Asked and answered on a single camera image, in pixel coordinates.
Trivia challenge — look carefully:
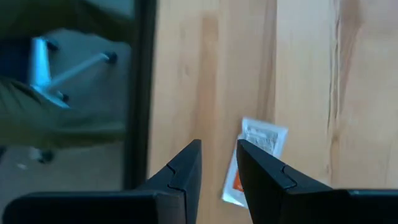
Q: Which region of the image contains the silver office chair base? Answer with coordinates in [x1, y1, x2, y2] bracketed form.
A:
[27, 35, 119, 166]

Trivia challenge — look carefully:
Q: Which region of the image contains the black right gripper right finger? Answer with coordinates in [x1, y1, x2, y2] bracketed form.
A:
[236, 139, 398, 224]

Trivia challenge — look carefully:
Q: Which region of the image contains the white orange-print ointment packet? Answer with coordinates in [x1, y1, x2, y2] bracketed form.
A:
[221, 116, 289, 208]

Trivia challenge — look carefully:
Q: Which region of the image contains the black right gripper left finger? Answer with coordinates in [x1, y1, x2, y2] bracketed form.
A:
[2, 139, 203, 224]

